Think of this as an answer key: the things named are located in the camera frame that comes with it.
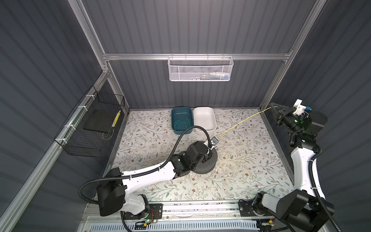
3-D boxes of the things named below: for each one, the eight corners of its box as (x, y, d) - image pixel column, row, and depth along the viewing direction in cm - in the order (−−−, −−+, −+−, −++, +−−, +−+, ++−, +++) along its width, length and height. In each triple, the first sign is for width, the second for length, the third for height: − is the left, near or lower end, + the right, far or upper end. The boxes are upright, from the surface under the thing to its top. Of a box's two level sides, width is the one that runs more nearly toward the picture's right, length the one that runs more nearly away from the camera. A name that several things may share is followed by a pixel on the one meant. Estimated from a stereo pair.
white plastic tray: (194, 133, 107) (194, 129, 102) (193, 111, 122) (193, 106, 117) (216, 133, 107) (217, 129, 102) (213, 111, 122) (213, 106, 117)
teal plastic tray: (170, 134, 106) (169, 130, 102) (172, 111, 121) (172, 107, 117) (193, 134, 106) (193, 130, 101) (192, 111, 121) (192, 107, 116)
